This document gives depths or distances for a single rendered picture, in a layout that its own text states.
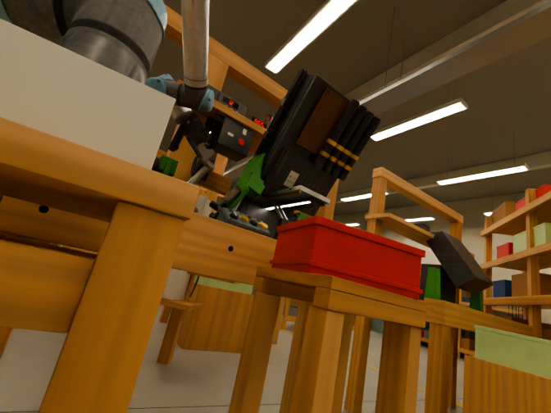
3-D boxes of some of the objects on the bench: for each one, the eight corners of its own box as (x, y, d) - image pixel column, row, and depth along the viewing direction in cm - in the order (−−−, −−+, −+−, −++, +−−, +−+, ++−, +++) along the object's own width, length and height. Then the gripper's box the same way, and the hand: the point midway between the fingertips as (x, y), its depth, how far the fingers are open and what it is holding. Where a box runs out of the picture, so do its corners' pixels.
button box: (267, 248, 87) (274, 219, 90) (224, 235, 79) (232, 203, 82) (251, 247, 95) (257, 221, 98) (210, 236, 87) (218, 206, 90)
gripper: (193, 109, 104) (222, 161, 110) (197, 111, 115) (224, 159, 120) (172, 120, 104) (203, 171, 110) (178, 121, 115) (206, 169, 120)
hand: (206, 165), depth 115 cm, fingers closed on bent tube, 3 cm apart
